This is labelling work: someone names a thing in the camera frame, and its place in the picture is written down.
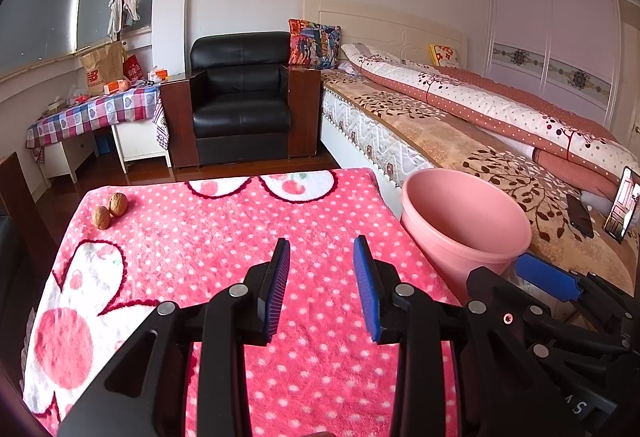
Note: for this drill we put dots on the pink plastic bucket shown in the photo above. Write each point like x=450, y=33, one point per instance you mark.
x=465, y=237

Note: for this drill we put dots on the colourful printed cushion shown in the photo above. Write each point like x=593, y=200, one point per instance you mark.
x=314, y=44

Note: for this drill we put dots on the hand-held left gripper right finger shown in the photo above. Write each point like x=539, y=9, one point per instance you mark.
x=367, y=289

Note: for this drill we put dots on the cream headboard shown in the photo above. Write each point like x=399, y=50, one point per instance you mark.
x=390, y=24

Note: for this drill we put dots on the black smartphone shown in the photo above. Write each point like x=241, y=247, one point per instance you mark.
x=580, y=216

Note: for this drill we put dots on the white desk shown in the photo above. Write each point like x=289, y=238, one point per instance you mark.
x=140, y=142

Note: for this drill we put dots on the standing smartphone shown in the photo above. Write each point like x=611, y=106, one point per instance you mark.
x=622, y=207

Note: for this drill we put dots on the bed with leaf cover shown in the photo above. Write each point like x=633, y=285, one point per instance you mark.
x=425, y=132

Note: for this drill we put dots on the checked tablecloth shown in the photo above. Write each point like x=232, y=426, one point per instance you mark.
x=95, y=112

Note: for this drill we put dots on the yellow flowered pillow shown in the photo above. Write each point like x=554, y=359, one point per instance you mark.
x=444, y=55

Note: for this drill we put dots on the brown walnut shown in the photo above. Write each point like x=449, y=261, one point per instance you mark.
x=118, y=204
x=101, y=217

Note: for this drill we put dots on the tissue box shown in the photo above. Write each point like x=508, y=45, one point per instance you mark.
x=159, y=75

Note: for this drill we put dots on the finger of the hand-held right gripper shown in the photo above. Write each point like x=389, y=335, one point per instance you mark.
x=495, y=289
x=545, y=274

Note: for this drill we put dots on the pink polka dot blanket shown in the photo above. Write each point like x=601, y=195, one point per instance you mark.
x=200, y=242

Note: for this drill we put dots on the white pink dotted quilt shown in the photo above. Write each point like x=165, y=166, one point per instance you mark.
x=475, y=102

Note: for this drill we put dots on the coat rack with clothes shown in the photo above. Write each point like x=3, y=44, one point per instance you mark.
x=122, y=7

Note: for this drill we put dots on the orange box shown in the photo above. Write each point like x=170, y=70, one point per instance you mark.
x=116, y=86

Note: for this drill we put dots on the black leather armchair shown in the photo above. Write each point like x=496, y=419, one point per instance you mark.
x=240, y=107

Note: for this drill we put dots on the red bag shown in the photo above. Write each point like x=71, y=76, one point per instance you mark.
x=133, y=68

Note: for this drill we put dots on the white sliding wardrobe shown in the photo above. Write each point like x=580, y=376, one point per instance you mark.
x=550, y=37

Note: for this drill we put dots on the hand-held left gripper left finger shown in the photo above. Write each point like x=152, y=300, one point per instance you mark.
x=277, y=287

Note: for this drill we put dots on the brown paper bag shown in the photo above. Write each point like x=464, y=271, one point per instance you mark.
x=102, y=67

